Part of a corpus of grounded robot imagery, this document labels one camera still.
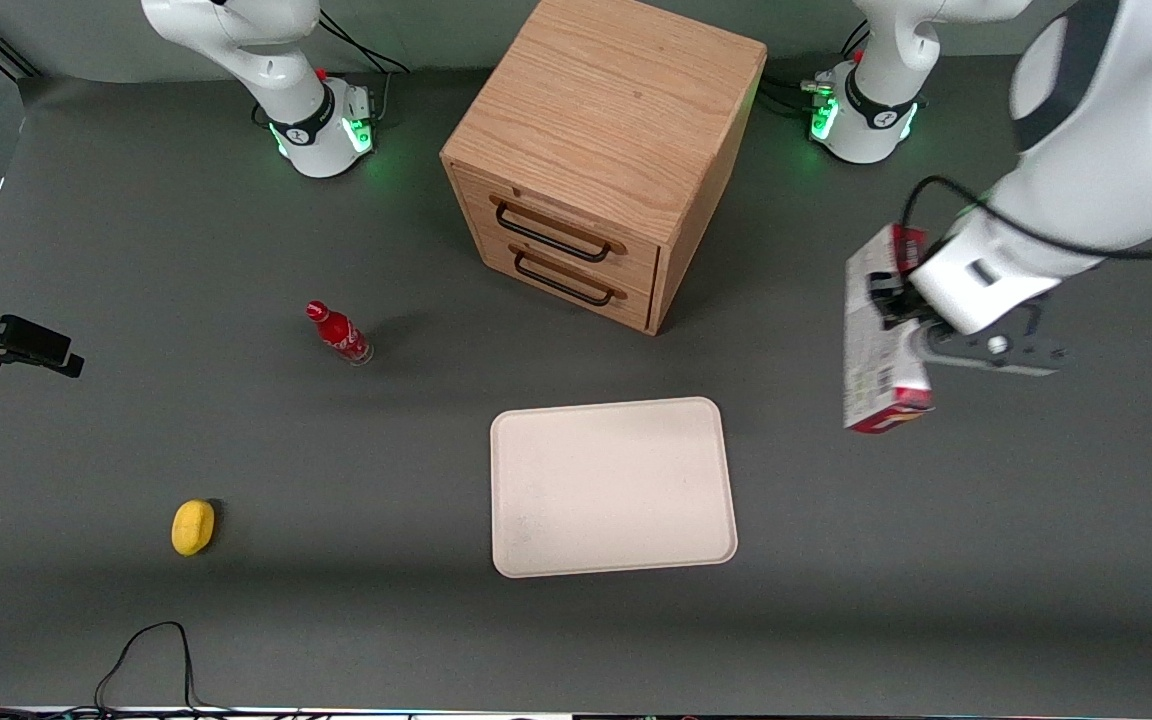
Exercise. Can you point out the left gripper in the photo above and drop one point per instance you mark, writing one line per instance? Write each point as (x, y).
(893, 300)

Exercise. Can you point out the red cookie box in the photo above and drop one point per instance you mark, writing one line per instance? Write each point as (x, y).
(871, 375)

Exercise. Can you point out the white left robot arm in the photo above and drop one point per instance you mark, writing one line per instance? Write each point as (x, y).
(1116, 140)

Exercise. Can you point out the beige plastic tray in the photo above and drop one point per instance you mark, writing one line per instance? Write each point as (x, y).
(611, 487)

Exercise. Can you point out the yellow lemon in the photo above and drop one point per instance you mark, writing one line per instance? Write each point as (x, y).
(192, 527)

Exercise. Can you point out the red cola bottle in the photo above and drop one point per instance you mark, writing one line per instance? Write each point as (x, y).
(341, 335)

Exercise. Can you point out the wooden drawer front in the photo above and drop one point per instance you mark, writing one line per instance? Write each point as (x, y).
(566, 215)
(576, 290)

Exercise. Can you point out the wooden drawer cabinet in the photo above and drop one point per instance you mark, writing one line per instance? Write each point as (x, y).
(596, 130)

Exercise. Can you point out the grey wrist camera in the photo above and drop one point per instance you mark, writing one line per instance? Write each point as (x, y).
(996, 348)

